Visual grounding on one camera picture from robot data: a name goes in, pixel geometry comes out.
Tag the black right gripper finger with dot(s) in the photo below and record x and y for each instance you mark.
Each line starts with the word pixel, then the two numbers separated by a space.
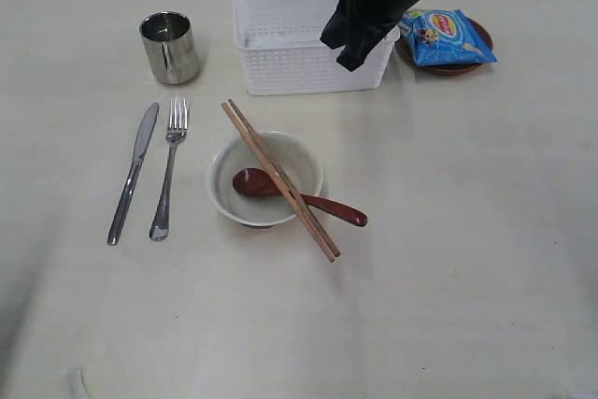
pixel 353 56
pixel 342 29

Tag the white perforated plastic basket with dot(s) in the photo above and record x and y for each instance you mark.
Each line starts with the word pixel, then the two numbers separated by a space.
pixel 281 52

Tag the blue chips bag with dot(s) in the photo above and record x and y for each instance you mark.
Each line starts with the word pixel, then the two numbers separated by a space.
pixel 443 37

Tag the brown round plate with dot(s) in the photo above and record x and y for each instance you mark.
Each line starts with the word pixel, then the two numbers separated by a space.
pixel 446 70

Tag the white ceramic bowl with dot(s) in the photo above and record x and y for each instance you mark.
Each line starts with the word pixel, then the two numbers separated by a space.
pixel 299 162

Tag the shiny steel cup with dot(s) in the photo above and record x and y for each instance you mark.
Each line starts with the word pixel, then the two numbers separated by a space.
pixel 170 48

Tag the dark red wooden spoon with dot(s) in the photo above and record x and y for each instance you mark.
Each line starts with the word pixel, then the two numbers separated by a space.
pixel 256 183

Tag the silver fork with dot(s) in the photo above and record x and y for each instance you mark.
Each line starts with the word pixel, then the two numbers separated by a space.
pixel 176 133

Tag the silver table knife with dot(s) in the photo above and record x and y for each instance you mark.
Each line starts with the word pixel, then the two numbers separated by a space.
pixel 142 141

